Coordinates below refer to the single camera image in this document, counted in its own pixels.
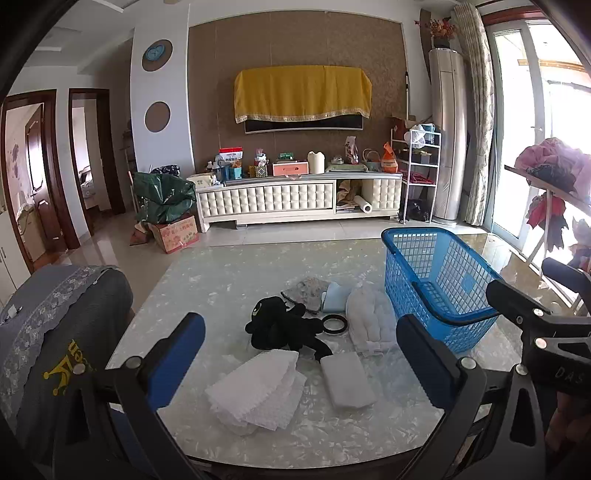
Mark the white plastic jug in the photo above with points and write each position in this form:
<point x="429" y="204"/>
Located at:
<point x="316" y="162"/>

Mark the white tufted television cabinet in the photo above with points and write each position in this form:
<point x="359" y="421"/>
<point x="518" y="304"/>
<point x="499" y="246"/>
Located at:
<point x="268" y="198"/>

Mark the chair with grey cover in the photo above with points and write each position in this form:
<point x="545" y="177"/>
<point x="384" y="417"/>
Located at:
<point x="60" y="323"/>

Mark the grey patterned cloth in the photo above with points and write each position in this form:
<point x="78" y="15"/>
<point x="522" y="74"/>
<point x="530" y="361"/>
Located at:
<point x="304" y="293"/>

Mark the black tape roll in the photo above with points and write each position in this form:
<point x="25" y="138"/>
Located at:
<point x="325" y="325"/>

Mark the patterned beige curtain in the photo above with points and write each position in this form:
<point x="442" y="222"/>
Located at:
<point x="475" y="115"/>

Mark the white standing air conditioner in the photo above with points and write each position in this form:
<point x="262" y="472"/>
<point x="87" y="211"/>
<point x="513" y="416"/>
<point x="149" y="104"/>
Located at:
<point x="447" y="138"/>

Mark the round brown wall decoration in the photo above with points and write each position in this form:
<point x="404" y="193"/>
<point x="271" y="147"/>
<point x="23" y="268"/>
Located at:
<point x="157" y="117"/>

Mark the light blue folded cloth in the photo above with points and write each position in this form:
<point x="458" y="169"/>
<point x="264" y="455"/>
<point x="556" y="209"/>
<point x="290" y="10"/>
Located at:
<point x="336" y="297"/>

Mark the white fluffy towel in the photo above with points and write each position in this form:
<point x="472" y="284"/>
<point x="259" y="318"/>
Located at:
<point x="369" y="318"/>

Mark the artificial flowers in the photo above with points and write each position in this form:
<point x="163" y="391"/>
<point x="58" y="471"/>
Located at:
<point x="441" y="27"/>

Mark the blue plastic basket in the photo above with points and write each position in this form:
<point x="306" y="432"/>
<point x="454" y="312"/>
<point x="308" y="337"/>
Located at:
<point x="443" y="277"/>

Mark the pink storage box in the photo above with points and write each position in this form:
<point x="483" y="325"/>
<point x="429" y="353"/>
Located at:
<point x="290" y="169"/>

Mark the red hanging cloth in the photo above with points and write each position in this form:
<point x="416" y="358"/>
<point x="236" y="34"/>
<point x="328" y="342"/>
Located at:
<point x="547" y="217"/>

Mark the yellow television cover cloth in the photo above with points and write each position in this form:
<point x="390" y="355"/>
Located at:
<point x="300" y="92"/>

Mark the white foam block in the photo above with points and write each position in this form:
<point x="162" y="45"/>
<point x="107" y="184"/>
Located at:
<point x="346" y="381"/>

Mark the clothes drying rack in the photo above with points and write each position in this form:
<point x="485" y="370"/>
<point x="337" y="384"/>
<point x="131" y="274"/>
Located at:
<point x="554" y="191"/>

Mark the printed cardboard box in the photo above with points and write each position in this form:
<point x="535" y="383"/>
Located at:
<point x="178" y="235"/>

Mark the white knitted cloth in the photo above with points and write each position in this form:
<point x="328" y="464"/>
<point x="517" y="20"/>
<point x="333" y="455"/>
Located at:
<point x="263" y="387"/>

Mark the white metal shelf rack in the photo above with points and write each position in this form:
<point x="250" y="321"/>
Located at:
<point x="418" y="184"/>

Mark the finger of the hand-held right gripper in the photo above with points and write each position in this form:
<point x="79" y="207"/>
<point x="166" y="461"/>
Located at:
<point x="568" y="279"/>
<point x="517" y="302"/>

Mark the black plush toy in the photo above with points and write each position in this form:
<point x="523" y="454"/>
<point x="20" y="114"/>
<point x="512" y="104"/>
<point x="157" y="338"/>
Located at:
<point x="277" y="323"/>

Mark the blue wall clock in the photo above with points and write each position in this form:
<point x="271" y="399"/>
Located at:
<point x="156" y="53"/>

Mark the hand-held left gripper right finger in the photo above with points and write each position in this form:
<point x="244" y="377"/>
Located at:
<point x="422" y="360"/>

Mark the white paper roll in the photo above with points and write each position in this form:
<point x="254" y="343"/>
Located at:
<point x="364" y="205"/>

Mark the brown wooden door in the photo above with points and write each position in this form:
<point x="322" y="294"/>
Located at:
<point x="44" y="184"/>

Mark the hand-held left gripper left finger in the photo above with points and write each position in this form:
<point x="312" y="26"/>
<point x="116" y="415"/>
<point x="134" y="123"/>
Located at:
<point x="182" y="353"/>

